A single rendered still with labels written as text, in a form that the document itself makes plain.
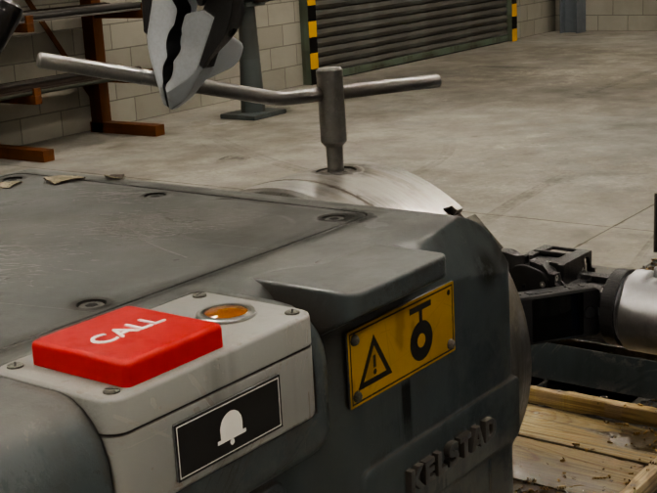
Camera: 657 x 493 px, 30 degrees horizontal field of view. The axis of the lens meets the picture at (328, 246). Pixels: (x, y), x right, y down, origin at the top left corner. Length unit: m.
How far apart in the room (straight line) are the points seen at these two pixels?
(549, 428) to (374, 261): 0.75
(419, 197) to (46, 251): 0.36
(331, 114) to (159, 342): 0.51
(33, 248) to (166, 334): 0.24
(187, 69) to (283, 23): 10.73
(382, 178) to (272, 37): 10.53
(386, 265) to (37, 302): 0.18
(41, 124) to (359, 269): 8.90
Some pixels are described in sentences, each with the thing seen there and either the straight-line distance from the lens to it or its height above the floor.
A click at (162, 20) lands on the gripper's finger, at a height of 1.37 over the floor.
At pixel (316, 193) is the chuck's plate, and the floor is 1.23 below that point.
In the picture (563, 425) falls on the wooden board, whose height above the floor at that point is 0.88.
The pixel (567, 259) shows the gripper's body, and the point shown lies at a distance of 1.19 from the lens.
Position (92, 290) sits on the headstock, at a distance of 0.66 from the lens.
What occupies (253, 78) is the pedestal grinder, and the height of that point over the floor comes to 0.31.
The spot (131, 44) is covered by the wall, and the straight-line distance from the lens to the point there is 10.16.
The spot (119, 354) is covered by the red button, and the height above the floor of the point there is 1.27.
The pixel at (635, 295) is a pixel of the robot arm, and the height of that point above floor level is 1.10.
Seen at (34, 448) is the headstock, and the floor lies 1.25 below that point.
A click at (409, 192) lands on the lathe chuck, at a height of 1.22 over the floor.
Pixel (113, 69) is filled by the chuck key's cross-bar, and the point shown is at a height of 1.34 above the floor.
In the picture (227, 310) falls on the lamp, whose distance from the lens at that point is 0.59.
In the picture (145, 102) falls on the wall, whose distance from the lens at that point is 10.28.
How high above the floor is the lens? 1.43
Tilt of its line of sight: 14 degrees down
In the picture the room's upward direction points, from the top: 3 degrees counter-clockwise
